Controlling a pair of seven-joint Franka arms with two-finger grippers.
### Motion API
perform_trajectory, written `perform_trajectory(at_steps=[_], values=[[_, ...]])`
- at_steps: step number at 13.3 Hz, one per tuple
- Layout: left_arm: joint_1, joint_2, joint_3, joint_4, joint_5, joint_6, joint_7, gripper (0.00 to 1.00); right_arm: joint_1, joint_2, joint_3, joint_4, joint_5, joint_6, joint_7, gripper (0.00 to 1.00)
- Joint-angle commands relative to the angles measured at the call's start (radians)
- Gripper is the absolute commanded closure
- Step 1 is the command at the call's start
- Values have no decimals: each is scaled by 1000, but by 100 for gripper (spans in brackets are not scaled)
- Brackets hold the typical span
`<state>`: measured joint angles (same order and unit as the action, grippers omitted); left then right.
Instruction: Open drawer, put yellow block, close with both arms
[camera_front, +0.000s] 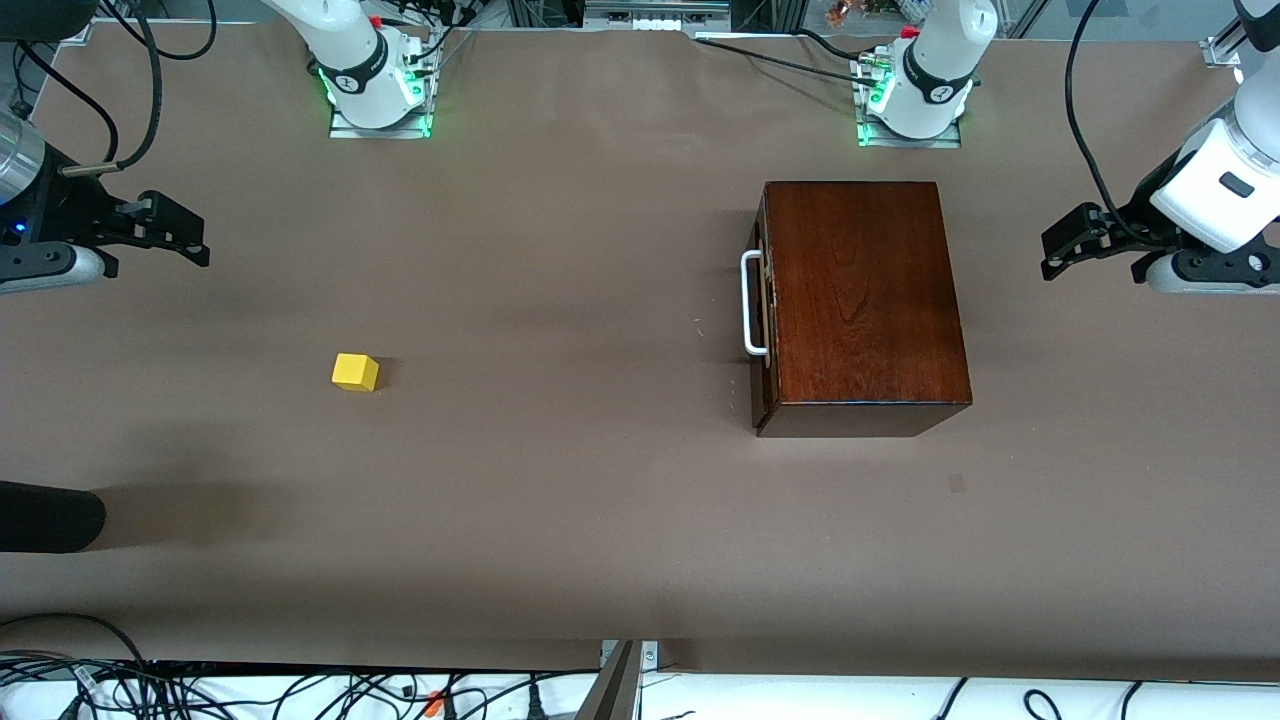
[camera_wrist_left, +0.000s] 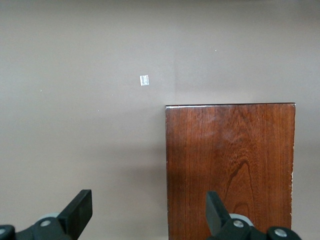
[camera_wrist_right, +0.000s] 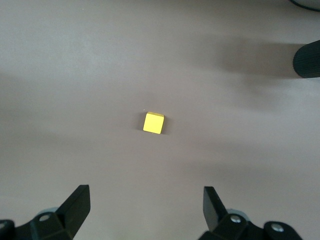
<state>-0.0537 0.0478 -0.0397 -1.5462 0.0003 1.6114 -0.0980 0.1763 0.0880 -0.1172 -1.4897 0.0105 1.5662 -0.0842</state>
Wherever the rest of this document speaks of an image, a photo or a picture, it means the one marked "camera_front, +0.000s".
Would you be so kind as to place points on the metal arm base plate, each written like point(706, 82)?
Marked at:
point(345, 130)
point(865, 135)

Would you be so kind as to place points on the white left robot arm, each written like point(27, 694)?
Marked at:
point(1215, 190)

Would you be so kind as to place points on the grey metal post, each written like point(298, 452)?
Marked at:
point(612, 690)

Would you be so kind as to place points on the white power strip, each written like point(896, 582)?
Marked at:
point(655, 20)

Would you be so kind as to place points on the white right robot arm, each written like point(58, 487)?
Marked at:
point(350, 40)

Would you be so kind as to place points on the yellow block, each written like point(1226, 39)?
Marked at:
point(354, 372)

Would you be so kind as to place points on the aluminium profile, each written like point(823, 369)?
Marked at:
point(1222, 52)

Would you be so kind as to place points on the dark wooden cabinet box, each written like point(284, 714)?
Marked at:
point(870, 300)

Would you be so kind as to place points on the black cylinder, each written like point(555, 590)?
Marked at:
point(45, 516)

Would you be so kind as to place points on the orange connector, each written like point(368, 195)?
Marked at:
point(436, 705)

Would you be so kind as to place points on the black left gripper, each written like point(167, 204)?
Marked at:
point(1137, 217)

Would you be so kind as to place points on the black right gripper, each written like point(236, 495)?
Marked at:
point(62, 213)

